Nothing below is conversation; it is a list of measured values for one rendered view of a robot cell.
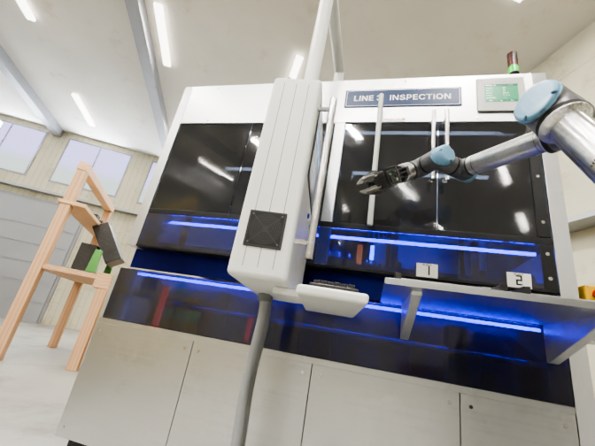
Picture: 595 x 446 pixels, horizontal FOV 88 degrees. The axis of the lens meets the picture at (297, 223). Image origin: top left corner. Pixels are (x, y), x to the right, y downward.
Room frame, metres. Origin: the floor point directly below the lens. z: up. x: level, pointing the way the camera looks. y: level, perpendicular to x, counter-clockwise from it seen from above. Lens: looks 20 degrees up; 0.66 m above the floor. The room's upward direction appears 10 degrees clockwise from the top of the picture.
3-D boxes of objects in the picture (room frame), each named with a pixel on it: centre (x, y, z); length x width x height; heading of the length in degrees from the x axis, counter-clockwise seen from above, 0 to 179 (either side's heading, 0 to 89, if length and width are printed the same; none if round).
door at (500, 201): (1.21, -0.83, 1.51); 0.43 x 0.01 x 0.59; 74
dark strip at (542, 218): (1.15, -1.01, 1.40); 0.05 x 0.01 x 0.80; 74
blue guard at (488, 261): (1.40, -0.10, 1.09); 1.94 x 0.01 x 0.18; 74
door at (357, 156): (1.33, -0.39, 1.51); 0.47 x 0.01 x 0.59; 74
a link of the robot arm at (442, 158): (1.01, -0.50, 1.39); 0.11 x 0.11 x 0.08; 20
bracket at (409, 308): (1.12, -0.45, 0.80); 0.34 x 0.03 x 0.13; 164
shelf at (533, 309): (1.06, -0.69, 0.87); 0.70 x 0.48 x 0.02; 74
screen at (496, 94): (1.17, -0.89, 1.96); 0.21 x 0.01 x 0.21; 74
